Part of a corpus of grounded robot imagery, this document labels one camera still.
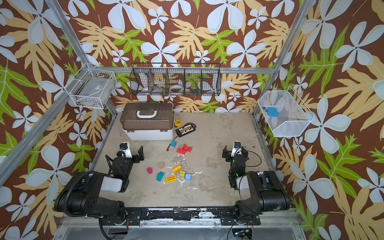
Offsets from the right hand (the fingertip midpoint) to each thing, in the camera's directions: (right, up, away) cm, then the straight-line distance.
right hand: (233, 146), depth 90 cm
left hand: (-61, +1, -1) cm, 61 cm away
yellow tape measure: (-36, +15, +21) cm, 44 cm away
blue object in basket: (+21, +20, -5) cm, 30 cm away
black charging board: (-29, +11, +18) cm, 36 cm away
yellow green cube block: (-31, -16, -4) cm, 35 cm away
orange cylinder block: (-35, -14, +1) cm, 38 cm away
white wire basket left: (-86, +35, -3) cm, 92 cm away
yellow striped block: (-38, -19, -4) cm, 43 cm away
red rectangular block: (-33, -5, +9) cm, 34 cm away
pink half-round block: (-51, -15, -1) cm, 53 cm away
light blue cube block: (-28, -17, -5) cm, 33 cm away
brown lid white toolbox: (-52, +15, -2) cm, 54 cm away
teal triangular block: (-45, -18, -1) cm, 49 cm away
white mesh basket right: (+28, +19, -6) cm, 34 cm away
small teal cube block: (-39, 0, +12) cm, 40 cm away
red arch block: (-28, -3, +8) cm, 29 cm away
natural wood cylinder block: (-44, -12, +1) cm, 46 cm away
